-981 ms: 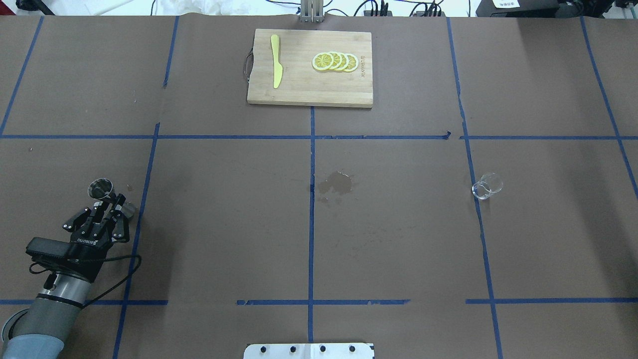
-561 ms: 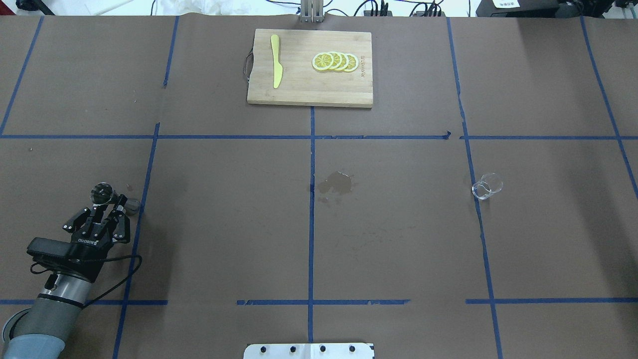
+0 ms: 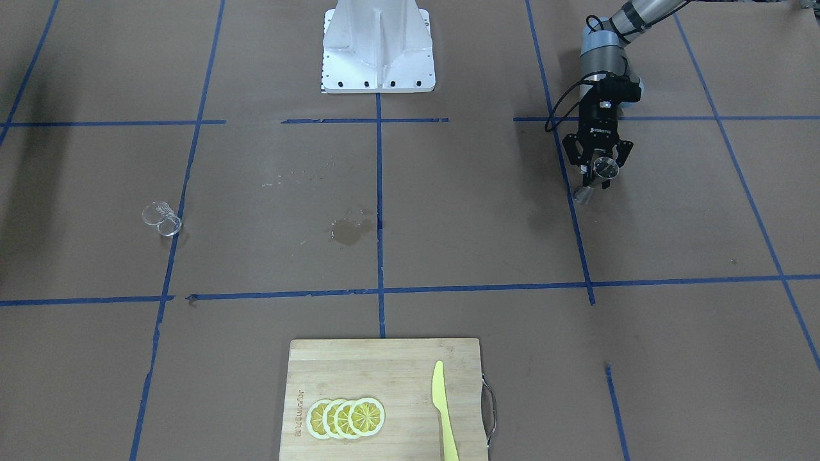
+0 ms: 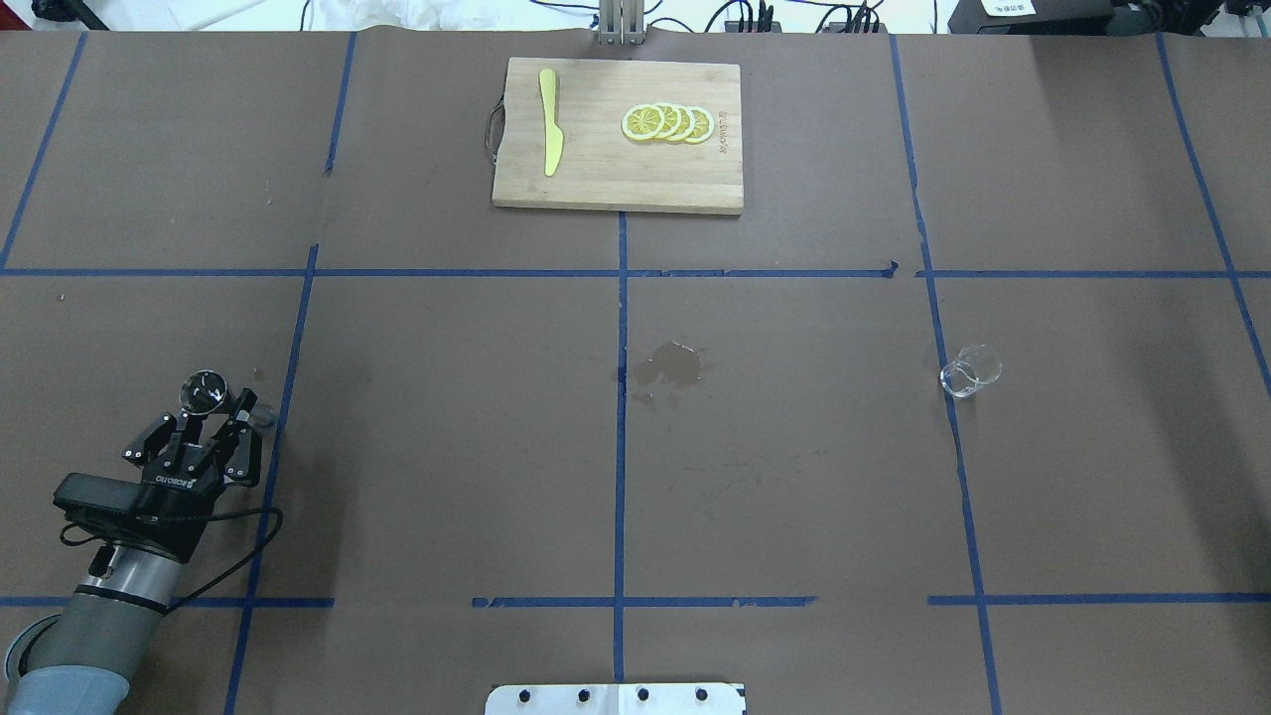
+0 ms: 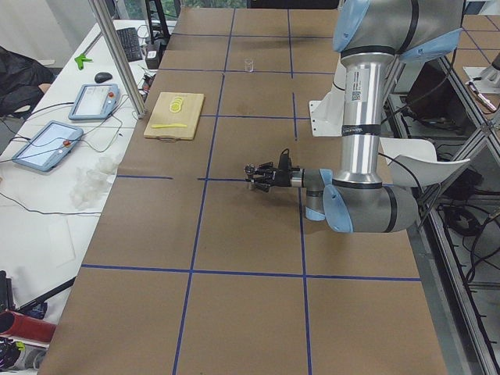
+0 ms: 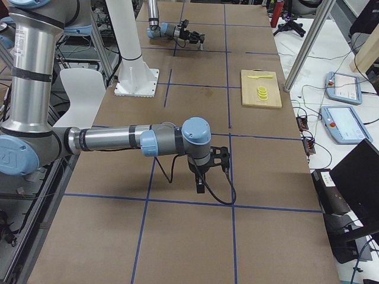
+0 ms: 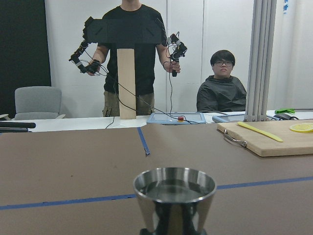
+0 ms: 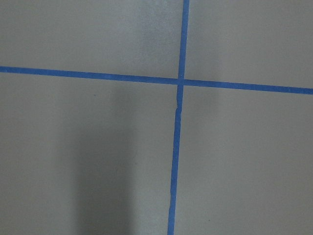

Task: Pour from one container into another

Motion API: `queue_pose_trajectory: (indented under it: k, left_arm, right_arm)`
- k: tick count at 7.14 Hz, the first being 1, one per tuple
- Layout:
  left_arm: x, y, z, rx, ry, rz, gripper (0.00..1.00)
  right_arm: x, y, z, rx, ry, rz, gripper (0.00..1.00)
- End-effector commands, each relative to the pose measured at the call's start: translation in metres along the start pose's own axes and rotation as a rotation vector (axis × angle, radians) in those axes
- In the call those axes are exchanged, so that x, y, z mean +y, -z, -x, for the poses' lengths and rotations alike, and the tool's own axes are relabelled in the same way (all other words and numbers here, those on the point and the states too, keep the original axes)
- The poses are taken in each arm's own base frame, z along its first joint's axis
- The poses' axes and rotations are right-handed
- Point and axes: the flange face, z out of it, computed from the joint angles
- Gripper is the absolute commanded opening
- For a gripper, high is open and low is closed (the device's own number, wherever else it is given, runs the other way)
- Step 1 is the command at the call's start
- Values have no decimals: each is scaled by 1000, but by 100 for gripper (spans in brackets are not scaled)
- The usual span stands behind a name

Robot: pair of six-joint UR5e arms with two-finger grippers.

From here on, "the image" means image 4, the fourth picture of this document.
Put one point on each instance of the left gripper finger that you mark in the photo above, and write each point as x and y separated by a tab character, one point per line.
165	440
234	454

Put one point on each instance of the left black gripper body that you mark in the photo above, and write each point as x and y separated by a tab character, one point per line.
177	508

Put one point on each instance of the steel double jigger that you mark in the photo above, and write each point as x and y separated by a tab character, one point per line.
206	392

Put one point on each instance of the small clear glass cup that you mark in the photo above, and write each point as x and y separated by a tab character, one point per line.
975	368

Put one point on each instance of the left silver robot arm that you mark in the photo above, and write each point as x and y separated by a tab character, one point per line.
82	660

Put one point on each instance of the yellow plastic knife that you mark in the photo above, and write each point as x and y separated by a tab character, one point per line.
548	82

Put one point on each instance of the wooden cutting board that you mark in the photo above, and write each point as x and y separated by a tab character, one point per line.
601	169

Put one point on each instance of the yellow lemon slices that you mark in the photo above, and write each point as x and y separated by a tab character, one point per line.
664	121

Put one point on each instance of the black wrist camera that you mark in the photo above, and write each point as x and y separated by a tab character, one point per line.
102	507

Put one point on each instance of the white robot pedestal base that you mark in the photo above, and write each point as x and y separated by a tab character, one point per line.
619	698

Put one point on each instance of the aluminium frame post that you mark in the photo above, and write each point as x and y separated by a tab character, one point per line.
621	22

